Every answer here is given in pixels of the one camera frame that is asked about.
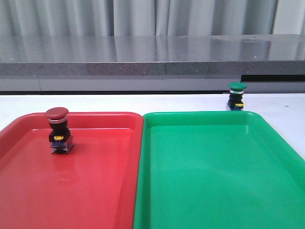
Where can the grey pleated curtain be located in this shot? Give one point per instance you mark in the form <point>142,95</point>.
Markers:
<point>150,17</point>

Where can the red mushroom push button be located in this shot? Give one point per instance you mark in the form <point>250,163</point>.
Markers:
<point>61,139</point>

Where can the grey stone counter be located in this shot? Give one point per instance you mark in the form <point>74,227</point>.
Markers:
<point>129,65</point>

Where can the green mushroom push button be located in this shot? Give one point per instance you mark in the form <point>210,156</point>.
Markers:
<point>236,92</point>

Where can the red plastic tray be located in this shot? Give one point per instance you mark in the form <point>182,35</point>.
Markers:
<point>91,187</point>

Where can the green plastic tray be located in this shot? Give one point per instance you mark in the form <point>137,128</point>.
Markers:
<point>217,170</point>

